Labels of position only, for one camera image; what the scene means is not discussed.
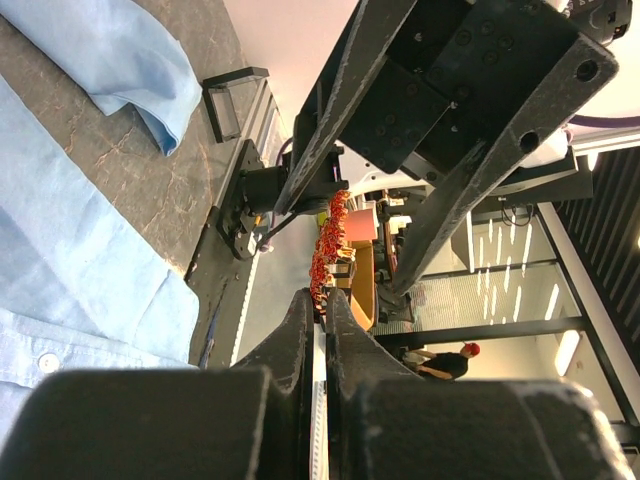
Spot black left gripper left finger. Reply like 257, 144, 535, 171
1, 289, 313, 479

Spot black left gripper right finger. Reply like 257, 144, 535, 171
326, 289, 633, 479

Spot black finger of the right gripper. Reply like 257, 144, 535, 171
274, 1, 415, 215
392, 33, 619, 294

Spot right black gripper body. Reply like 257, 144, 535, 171
294, 0, 584, 176

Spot red maple leaf brooch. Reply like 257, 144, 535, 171
309, 190, 355, 315

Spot light blue button shirt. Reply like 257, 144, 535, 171
1, 1, 201, 435

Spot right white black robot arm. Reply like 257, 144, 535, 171
219, 1, 632, 479

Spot person in black shirt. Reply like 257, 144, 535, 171
401, 342, 481, 382

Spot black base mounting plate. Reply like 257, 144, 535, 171
185, 140, 262, 370

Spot small black framed stand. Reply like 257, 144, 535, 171
201, 66, 270, 144

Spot slotted grey cable duct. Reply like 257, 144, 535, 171
232, 217, 329, 479

